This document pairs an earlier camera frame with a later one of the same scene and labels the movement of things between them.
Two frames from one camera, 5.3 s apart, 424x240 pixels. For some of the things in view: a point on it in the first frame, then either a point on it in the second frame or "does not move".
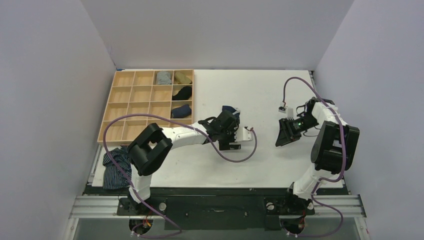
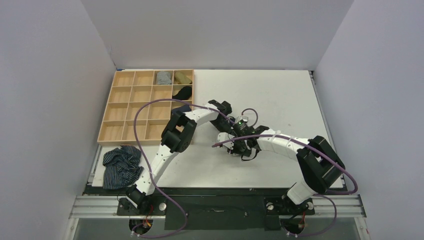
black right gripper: [286, 129] -> [238, 145]
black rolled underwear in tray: [184, 94] does not move
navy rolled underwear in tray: [181, 112] does not move
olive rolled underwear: [181, 79] does not move
